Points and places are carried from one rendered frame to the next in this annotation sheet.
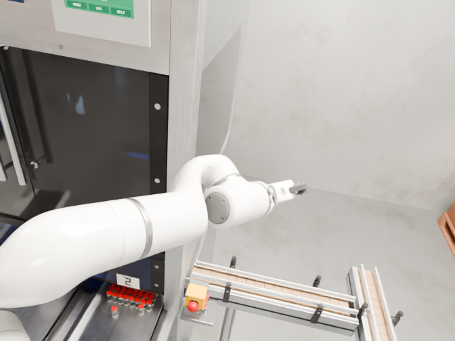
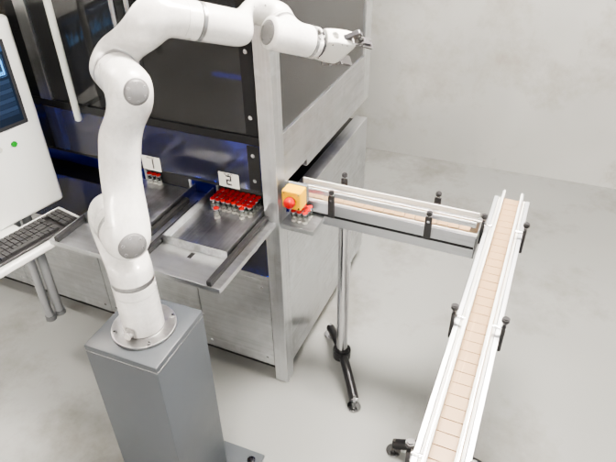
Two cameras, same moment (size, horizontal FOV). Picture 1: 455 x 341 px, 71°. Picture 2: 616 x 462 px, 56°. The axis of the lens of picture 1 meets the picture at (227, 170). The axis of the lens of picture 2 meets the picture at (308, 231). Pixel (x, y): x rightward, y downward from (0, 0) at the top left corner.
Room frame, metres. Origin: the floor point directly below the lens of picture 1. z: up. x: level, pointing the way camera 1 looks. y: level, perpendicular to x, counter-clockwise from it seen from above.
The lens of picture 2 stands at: (-0.90, -0.55, 2.07)
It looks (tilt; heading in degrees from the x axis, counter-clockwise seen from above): 35 degrees down; 19
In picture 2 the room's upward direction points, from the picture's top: 1 degrees counter-clockwise
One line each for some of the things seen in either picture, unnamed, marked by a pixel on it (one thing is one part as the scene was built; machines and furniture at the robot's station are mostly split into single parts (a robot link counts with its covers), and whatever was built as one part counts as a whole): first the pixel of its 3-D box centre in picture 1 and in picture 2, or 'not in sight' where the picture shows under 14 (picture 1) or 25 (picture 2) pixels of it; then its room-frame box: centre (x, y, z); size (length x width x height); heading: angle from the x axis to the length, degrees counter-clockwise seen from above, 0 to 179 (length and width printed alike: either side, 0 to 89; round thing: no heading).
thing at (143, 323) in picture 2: not in sight; (138, 303); (0.10, 0.31, 0.95); 0.19 x 0.19 x 0.18
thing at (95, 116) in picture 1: (94, 163); (193, 41); (0.74, 0.38, 1.51); 0.43 x 0.01 x 0.59; 85
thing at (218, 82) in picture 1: (219, 115); (327, 11); (1.19, 0.07, 1.51); 0.85 x 0.01 x 0.59; 175
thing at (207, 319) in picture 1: (200, 305); (304, 219); (0.76, 0.03, 0.87); 0.14 x 0.13 x 0.02; 175
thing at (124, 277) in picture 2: not in sight; (120, 238); (0.12, 0.33, 1.16); 0.19 x 0.12 x 0.24; 51
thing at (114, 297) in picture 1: (129, 300); (231, 206); (0.71, 0.30, 0.91); 0.18 x 0.02 x 0.05; 85
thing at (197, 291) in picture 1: (196, 294); (295, 195); (0.72, 0.04, 1.00); 0.08 x 0.07 x 0.07; 175
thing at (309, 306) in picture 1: (271, 292); (383, 210); (0.83, -0.25, 0.92); 0.69 x 0.15 x 0.16; 85
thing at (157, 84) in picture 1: (157, 208); (247, 83); (0.71, 0.19, 1.40); 0.05 x 0.01 x 0.80; 85
